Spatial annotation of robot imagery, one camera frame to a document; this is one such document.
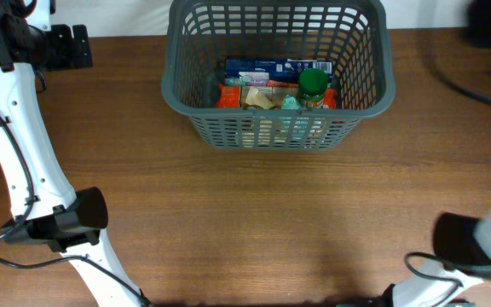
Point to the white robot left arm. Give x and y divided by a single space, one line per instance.
46 209

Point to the green white wipes packet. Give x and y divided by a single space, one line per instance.
295 127

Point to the grey plastic basket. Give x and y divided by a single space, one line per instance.
351 36

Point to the green lid jar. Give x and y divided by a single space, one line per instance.
311 87

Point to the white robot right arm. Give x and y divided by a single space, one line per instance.
461 257

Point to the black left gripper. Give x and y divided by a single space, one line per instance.
69 57

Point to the orange pasta packet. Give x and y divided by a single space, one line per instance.
228 97

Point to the blue tissue pack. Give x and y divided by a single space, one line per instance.
270 73

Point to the brown bread bag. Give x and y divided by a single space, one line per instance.
272 132

